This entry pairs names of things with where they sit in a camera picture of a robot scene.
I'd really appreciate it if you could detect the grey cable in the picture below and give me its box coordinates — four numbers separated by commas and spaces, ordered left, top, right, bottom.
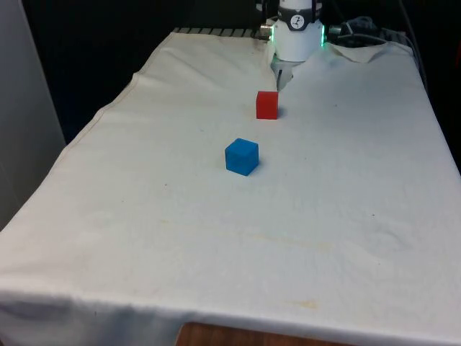
398, 0, 429, 91

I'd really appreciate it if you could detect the blue cube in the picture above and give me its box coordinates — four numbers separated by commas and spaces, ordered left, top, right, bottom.
224, 137, 260, 177

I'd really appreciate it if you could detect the red cube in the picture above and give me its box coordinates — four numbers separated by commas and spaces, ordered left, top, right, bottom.
255, 90, 280, 120

